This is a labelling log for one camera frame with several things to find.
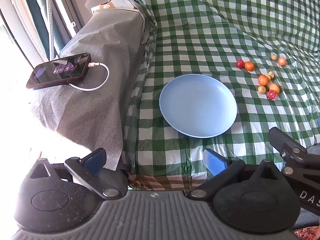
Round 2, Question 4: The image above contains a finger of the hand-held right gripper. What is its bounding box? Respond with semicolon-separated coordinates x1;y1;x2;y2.
269;127;320;178

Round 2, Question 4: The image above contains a grey covered box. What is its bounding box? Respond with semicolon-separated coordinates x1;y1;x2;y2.
30;9;149;173

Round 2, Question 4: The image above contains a black smartphone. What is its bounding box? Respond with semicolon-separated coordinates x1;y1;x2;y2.
26;53;91;90

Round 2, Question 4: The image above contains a green checked tablecloth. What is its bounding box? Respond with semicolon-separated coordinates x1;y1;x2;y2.
122;0;320;192

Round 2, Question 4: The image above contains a yellow and white tag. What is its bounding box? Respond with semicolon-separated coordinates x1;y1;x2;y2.
91;2;116;13

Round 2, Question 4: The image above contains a light blue plate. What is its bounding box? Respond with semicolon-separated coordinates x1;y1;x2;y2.
159;74;238;138

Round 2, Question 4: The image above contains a red patterned rug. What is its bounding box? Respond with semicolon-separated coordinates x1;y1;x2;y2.
292;226;320;240

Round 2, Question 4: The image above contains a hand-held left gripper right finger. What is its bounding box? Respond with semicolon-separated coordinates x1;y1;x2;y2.
187;148;284;201

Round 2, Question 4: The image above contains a teal curtain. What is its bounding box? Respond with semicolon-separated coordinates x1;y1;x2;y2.
21;0;64;54

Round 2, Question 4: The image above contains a white window frame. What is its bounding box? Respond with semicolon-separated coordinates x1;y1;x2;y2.
0;0;84;68

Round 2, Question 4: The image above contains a grey mesh-covered pole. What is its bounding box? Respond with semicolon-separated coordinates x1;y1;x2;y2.
44;0;57;61

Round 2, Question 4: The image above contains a white charging cable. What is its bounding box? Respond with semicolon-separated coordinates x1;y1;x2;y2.
70;62;110;91

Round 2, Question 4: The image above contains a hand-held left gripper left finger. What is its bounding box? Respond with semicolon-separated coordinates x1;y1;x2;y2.
30;148;128;200

